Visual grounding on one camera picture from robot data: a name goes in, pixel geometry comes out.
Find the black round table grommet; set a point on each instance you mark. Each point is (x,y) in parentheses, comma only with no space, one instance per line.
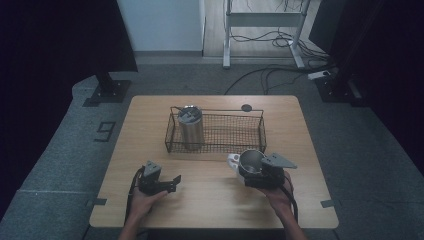
(246,107)

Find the dark curtain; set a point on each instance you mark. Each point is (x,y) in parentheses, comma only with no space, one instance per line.
(383,50)
(50,50)

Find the white desk frame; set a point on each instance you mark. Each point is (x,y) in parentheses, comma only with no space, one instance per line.
(263,19)

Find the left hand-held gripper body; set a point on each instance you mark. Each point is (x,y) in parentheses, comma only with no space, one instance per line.
(150,181)

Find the black stand base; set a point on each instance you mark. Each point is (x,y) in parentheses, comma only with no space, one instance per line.
(336,90)
(110,91)

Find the steel tumbler with lid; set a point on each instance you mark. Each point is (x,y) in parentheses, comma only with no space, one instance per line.
(190,128)

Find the white power strip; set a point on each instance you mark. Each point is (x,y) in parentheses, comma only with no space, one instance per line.
(318,75)

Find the grey tape piece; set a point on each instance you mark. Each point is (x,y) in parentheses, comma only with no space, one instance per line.
(99,201)
(327,203)

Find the person's left hand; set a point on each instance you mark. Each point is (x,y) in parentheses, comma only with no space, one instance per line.
(141,205)

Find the person's right hand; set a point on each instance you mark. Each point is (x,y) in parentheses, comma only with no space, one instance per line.
(278,198)

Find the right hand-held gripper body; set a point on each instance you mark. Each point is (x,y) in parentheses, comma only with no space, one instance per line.
(271,173)

